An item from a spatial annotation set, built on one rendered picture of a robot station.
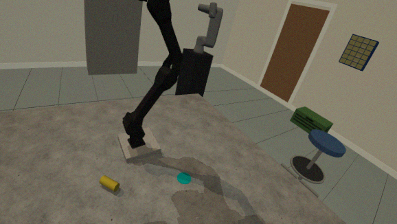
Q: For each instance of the teal flat circle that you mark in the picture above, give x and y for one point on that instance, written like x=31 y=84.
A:
x=184 y=178

